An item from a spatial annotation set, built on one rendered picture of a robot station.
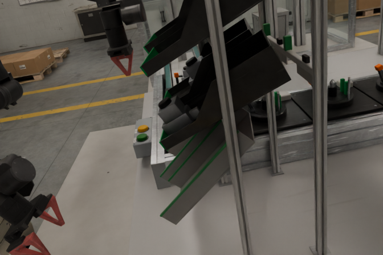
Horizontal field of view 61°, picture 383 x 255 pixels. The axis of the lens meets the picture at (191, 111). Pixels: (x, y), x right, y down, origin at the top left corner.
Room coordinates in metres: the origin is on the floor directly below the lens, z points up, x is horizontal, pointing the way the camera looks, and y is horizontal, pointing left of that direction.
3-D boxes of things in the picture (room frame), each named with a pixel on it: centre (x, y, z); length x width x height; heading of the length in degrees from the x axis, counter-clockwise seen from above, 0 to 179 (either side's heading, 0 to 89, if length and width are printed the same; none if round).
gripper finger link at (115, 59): (1.01, 0.17, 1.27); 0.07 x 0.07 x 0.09; 0
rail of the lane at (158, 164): (1.33, 0.14, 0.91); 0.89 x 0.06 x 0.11; 1
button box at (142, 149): (1.14, 0.20, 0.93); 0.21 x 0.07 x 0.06; 1
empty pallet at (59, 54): (7.20, 3.06, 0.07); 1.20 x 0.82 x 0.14; 93
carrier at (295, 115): (1.06, -0.27, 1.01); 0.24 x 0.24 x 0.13; 1
